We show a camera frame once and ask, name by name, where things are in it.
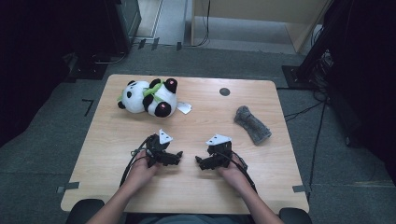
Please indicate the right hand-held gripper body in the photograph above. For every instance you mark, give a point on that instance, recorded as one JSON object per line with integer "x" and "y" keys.
{"x": 221, "y": 152}

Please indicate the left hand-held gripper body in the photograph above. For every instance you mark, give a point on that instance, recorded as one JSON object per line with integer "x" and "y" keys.
{"x": 157, "y": 152}

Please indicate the grey fuzzy sock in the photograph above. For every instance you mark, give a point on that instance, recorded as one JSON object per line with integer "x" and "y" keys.
{"x": 252, "y": 124}

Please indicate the black and white panda plush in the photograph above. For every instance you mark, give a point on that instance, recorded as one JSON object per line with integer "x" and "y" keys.
{"x": 137, "y": 96}

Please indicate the person's right hand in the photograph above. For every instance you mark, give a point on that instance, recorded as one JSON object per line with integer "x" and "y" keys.
{"x": 233, "y": 175}

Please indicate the person's left hand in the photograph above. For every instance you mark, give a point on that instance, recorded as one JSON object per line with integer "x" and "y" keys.
{"x": 140, "y": 172}

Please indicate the person's clothing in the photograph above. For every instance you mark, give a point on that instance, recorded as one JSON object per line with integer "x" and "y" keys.
{"x": 186, "y": 219}

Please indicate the grey tape on table corner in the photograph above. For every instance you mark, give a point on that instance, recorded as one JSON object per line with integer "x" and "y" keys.
{"x": 301, "y": 188}
{"x": 68, "y": 187}

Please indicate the black flat stand base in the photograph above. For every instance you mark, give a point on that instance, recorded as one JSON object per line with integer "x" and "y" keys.
{"x": 88, "y": 71}

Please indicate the black equipment cabinet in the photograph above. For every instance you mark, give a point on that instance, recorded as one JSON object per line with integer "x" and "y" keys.
{"x": 124, "y": 25}

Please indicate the black metal stand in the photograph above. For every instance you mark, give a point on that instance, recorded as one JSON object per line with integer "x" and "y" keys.
{"x": 314, "y": 56}

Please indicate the dark curtain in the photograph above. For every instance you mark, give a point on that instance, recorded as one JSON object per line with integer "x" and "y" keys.
{"x": 370, "y": 77}
{"x": 37, "y": 62}

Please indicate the light wooden furniture frame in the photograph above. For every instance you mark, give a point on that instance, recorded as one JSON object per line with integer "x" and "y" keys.
{"x": 264, "y": 9}

